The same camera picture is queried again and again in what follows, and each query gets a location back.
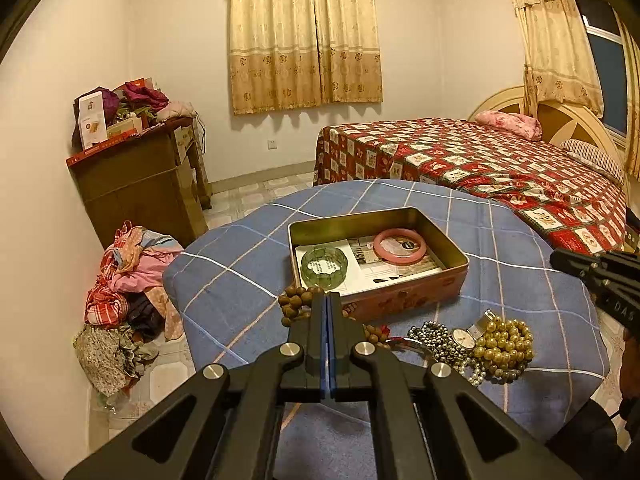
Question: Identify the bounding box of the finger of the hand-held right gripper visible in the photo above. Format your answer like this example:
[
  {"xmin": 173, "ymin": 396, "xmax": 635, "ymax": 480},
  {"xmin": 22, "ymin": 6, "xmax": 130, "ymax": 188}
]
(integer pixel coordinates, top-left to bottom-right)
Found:
[
  {"xmin": 575, "ymin": 275, "xmax": 640, "ymax": 296},
  {"xmin": 550, "ymin": 248, "xmax": 640, "ymax": 281}
]

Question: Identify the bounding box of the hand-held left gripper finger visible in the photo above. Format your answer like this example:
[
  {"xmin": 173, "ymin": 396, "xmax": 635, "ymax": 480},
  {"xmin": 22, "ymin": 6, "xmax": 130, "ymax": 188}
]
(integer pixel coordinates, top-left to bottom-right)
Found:
[
  {"xmin": 327, "ymin": 291, "xmax": 581, "ymax": 480},
  {"xmin": 62, "ymin": 291, "xmax": 331, "ymax": 480}
]

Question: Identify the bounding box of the brown wooden bead bracelet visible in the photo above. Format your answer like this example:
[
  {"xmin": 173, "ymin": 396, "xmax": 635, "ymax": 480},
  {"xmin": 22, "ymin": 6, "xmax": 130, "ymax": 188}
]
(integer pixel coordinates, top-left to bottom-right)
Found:
[{"xmin": 277, "ymin": 284, "xmax": 393, "ymax": 351}]

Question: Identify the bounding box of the pink metal tin box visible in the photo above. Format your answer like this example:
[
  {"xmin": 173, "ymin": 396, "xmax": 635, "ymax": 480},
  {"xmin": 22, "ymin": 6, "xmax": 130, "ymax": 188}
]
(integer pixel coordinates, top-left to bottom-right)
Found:
[{"xmin": 287, "ymin": 206, "xmax": 471, "ymax": 325}]

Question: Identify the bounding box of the dark pearl necklace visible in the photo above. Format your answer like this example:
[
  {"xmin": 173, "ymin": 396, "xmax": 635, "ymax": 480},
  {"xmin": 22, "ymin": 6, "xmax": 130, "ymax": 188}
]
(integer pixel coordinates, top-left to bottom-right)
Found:
[{"xmin": 406, "ymin": 321, "xmax": 453, "ymax": 363}]

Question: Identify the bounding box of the golden bead bracelet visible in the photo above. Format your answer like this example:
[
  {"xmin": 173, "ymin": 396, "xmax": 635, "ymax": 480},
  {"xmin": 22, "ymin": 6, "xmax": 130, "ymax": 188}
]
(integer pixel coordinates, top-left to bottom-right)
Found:
[{"xmin": 472, "ymin": 317, "xmax": 535, "ymax": 365}]

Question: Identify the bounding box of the silver wristwatch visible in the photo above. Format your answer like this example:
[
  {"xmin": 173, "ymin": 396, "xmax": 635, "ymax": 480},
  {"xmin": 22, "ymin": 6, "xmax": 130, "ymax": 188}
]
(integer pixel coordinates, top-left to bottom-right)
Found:
[{"xmin": 387, "ymin": 310, "xmax": 501, "ymax": 353}]

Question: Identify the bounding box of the gold bead bracelet figure-eight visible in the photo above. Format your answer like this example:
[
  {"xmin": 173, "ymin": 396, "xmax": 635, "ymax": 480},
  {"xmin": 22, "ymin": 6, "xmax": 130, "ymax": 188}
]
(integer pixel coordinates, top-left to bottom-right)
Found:
[{"xmin": 457, "ymin": 352, "xmax": 488, "ymax": 387}]

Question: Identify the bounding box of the printed booklet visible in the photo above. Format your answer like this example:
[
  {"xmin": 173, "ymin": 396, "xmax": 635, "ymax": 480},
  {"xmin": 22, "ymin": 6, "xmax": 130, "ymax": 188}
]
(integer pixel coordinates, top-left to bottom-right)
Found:
[{"xmin": 295, "ymin": 237, "xmax": 446, "ymax": 297}]

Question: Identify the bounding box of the striped pillow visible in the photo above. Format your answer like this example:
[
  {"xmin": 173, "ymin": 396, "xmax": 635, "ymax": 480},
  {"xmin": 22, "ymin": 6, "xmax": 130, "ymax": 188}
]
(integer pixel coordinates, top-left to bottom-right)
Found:
[{"xmin": 560, "ymin": 139, "xmax": 626, "ymax": 186}]

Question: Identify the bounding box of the pink bangle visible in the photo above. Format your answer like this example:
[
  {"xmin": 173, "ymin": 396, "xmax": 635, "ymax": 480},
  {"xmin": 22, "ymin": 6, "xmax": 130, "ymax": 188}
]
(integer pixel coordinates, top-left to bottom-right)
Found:
[{"xmin": 372, "ymin": 228, "xmax": 429, "ymax": 265}]

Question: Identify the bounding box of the blue checked blanket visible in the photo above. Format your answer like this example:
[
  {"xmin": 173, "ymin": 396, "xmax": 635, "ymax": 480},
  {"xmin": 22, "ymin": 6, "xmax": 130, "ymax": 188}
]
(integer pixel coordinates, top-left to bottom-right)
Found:
[{"xmin": 162, "ymin": 178, "xmax": 612, "ymax": 480}]

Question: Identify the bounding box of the dark cloth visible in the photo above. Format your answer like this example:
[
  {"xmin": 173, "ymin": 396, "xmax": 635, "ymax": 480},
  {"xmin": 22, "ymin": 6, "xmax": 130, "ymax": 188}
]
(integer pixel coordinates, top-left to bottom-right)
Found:
[{"xmin": 545, "ymin": 400, "xmax": 640, "ymax": 480}]

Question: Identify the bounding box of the red patchwork bed quilt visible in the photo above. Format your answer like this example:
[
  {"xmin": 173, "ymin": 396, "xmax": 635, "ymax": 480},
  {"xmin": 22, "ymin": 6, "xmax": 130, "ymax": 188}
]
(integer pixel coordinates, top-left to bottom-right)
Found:
[{"xmin": 312, "ymin": 116, "xmax": 628, "ymax": 253}]

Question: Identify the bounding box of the cream wooden headboard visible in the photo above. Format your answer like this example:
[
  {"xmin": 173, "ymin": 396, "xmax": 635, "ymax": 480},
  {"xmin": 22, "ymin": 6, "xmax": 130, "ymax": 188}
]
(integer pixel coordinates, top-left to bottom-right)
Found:
[{"xmin": 467, "ymin": 85, "xmax": 631, "ymax": 196}]

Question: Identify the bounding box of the pink pillow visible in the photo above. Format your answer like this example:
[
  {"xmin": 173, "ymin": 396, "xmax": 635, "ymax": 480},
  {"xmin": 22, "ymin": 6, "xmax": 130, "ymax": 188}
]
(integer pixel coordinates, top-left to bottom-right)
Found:
[{"xmin": 474, "ymin": 110, "xmax": 543, "ymax": 142}]

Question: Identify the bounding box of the beige patterned curtain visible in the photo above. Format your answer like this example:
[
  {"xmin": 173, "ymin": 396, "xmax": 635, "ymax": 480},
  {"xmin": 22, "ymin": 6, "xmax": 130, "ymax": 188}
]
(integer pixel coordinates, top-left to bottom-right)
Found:
[
  {"xmin": 502, "ymin": 0, "xmax": 606, "ymax": 118},
  {"xmin": 612, "ymin": 7, "xmax": 640, "ymax": 181},
  {"xmin": 229, "ymin": 0, "xmax": 385, "ymax": 117}
]

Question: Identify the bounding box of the window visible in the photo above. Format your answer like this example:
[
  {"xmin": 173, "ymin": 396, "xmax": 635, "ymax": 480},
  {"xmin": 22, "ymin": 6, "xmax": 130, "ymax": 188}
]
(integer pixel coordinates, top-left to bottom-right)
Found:
[{"xmin": 570, "ymin": 0, "xmax": 631, "ymax": 141}]

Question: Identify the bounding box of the pile of colourful clothes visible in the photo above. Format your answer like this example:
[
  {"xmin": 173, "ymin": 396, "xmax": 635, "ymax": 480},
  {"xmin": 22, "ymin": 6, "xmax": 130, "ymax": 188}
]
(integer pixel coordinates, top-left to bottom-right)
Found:
[{"xmin": 74, "ymin": 220, "xmax": 186, "ymax": 396}]

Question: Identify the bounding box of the brown wooden cabinet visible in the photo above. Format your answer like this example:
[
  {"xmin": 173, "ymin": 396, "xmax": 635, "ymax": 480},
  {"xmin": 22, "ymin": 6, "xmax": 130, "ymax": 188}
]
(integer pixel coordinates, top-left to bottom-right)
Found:
[{"xmin": 67, "ymin": 117, "xmax": 213, "ymax": 248}]

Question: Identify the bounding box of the flat red box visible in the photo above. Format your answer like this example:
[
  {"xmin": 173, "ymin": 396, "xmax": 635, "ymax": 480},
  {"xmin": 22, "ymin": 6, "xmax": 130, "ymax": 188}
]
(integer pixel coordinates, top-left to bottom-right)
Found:
[{"xmin": 66, "ymin": 127, "xmax": 138, "ymax": 168}]

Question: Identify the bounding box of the heap of purple and pink clothes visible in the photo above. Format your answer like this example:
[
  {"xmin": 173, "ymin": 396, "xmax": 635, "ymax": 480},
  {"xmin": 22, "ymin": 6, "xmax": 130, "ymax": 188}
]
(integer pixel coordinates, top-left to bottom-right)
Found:
[{"xmin": 102, "ymin": 77, "xmax": 198, "ymax": 128}]

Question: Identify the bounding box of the white cardboard box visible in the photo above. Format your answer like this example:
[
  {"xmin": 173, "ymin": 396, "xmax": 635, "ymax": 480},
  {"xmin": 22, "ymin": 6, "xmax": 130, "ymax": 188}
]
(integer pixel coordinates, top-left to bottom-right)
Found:
[{"xmin": 77, "ymin": 89, "xmax": 108, "ymax": 150}]

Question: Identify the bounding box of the green bead bracelet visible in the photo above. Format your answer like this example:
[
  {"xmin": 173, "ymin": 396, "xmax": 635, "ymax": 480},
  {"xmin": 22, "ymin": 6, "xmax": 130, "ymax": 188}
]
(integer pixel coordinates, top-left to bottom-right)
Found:
[{"xmin": 300, "ymin": 246, "xmax": 349, "ymax": 291}]

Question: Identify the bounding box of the grey bead bracelet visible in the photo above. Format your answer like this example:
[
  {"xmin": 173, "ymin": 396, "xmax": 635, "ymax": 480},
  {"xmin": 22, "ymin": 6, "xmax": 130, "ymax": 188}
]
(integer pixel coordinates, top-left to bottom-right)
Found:
[{"xmin": 485, "ymin": 357, "xmax": 528, "ymax": 385}]

